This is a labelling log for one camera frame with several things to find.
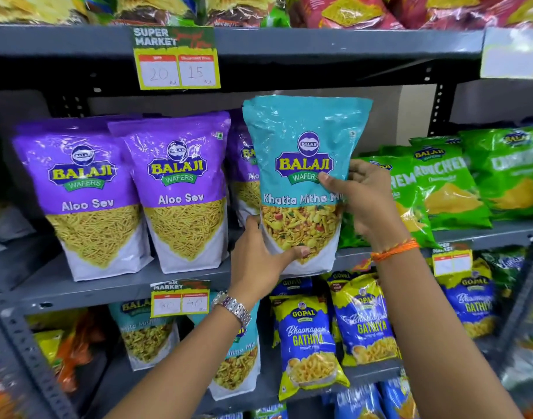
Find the person's right hand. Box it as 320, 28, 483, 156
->
318, 159, 412, 254

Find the person's left hand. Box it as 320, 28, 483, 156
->
228, 215, 311, 307

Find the teal snack mix packet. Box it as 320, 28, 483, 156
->
109, 299, 180, 372
188, 301, 261, 401
242, 95, 374, 276

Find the person's right forearm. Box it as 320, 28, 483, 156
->
371, 246, 525, 419

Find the person's left forearm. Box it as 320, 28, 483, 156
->
104, 301, 250, 419

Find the blue yellow snack packet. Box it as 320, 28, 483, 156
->
271, 277, 313, 298
330, 272, 402, 367
270, 295, 350, 402
437, 257, 497, 339

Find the green chips packet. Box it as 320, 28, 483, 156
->
338, 155, 437, 249
459, 127, 533, 221
409, 136, 493, 231

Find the silver metal wristwatch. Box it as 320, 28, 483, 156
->
211, 291, 252, 330

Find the purple sev snack packet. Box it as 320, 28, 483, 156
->
12, 119, 154, 282
226, 110, 262, 227
108, 111, 231, 274

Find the small green yellow price tag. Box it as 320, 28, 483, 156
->
431, 242, 473, 277

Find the grey metal shelf rack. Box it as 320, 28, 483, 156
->
0, 24, 533, 419

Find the blue chips packet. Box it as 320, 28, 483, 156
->
380, 376, 421, 419
334, 384, 386, 419

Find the red yellow snack packet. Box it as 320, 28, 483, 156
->
287, 0, 404, 30
389, 0, 533, 31

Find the dark green snack packet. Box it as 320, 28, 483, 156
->
482, 248, 528, 298

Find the yellow brown snack packet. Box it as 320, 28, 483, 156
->
205, 0, 277, 29
113, 0, 198, 26

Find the large green yellow price tag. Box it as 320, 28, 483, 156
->
132, 26, 221, 90

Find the blank white shelf label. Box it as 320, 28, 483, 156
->
480, 27, 533, 80

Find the orange snack packet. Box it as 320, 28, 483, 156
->
53, 310, 106, 394

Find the small yellow snack packet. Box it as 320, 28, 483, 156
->
33, 330, 65, 367

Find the white plastic packet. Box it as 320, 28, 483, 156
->
0, 198, 37, 249

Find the orange thread bracelet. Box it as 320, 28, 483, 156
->
370, 238, 421, 264

